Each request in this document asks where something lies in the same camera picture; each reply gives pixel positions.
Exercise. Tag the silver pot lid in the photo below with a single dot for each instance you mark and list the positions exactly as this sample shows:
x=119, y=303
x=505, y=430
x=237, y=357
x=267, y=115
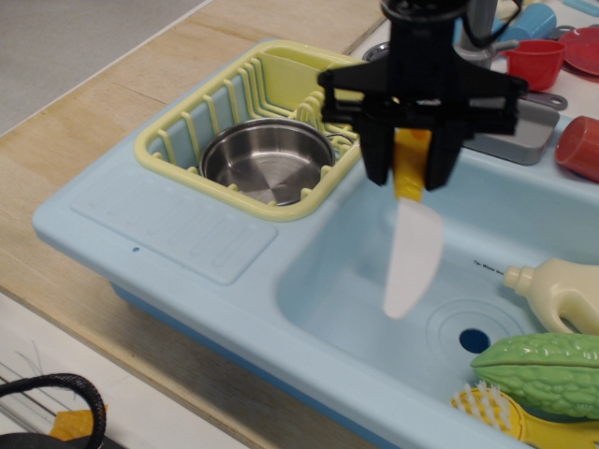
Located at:
x=377, y=52

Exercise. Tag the blue toy cup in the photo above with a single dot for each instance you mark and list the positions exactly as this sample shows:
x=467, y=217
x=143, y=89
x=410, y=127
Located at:
x=534, y=21

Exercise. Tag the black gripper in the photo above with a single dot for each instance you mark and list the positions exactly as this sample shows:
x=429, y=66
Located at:
x=421, y=83

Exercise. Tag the green toy bitter gourd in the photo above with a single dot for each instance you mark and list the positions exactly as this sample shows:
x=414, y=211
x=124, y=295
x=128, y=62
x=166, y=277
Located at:
x=555, y=373

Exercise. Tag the yellow dish brush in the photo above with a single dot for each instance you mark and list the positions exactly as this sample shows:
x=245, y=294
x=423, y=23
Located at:
x=496, y=409

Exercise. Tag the red toy plate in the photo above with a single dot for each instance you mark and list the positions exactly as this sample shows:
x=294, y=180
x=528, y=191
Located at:
x=581, y=49

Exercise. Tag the grey toy utensil handle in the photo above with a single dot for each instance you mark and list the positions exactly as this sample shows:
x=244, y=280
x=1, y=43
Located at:
x=550, y=100

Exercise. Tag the stainless steel pot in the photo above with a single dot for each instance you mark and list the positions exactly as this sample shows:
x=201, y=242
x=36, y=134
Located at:
x=276, y=161

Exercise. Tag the yellow dish drying rack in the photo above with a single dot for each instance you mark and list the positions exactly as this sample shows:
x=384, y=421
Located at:
x=274, y=79

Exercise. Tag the grey toy faucet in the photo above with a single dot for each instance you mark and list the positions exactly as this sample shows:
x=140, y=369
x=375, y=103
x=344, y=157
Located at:
x=536, y=122

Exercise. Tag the red toy measuring cup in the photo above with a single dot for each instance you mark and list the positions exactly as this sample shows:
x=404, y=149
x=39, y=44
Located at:
x=538, y=61

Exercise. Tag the cream toy detergent bottle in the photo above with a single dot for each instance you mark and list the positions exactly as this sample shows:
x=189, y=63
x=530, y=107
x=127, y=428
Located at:
x=562, y=295

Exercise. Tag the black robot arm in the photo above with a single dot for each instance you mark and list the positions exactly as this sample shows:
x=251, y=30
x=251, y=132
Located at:
x=421, y=7

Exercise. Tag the light blue toy sink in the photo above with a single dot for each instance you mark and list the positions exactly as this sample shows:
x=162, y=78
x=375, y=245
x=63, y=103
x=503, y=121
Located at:
x=302, y=300

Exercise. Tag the yellow handled toy knife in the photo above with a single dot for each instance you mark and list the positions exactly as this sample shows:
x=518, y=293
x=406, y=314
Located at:
x=419, y=234

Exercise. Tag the yellow tape piece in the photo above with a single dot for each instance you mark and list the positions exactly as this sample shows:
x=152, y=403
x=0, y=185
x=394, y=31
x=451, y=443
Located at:
x=72, y=425

